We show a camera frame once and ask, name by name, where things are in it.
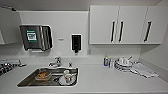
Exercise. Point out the blue dish soap bottle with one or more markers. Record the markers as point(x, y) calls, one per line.
point(106, 61)

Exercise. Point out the chrome sink faucet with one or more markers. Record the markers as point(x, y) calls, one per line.
point(57, 61)

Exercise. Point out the small white bottle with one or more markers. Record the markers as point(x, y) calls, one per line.
point(111, 64)

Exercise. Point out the white cup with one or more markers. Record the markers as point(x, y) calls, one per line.
point(68, 76)

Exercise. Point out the brown bowl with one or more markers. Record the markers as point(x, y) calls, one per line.
point(42, 76)

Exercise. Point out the dark paper towel dispenser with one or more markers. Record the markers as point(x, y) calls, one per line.
point(33, 37)

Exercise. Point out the steel kitchen sink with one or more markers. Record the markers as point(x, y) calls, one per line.
point(30, 81)

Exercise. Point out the black wall soap dispenser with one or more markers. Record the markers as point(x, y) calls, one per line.
point(76, 42)

